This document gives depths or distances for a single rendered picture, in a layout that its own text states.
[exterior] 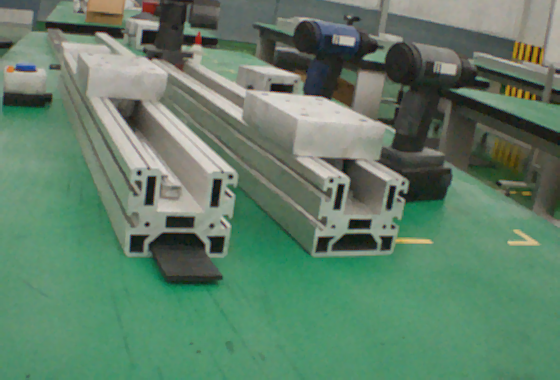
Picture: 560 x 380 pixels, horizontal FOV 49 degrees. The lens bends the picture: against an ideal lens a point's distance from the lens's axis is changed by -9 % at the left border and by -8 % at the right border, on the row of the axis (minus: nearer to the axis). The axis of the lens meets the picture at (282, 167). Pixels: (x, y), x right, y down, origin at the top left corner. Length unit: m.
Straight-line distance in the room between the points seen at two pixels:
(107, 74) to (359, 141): 0.35
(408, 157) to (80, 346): 0.58
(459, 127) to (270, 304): 2.47
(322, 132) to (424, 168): 0.26
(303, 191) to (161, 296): 0.22
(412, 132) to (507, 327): 0.40
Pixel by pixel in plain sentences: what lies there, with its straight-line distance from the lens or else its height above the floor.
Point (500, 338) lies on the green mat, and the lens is 0.59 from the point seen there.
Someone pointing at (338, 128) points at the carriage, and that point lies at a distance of 0.72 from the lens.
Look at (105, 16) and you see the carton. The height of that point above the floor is 0.82.
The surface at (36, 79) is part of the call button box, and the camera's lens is 1.20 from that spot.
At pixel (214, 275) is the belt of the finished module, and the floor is 0.79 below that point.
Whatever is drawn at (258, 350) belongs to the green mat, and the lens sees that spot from 0.49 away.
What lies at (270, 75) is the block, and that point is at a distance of 1.32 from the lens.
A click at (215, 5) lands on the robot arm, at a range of 1.42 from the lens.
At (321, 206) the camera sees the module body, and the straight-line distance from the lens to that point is 0.66.
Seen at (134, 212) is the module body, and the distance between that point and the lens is 0.62.
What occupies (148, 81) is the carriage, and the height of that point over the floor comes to 0.89.
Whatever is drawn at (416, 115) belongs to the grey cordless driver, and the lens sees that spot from 0.92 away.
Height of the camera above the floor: 1.02
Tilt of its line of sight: 14 degrees down
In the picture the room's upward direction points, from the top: 10 degrees clockwise
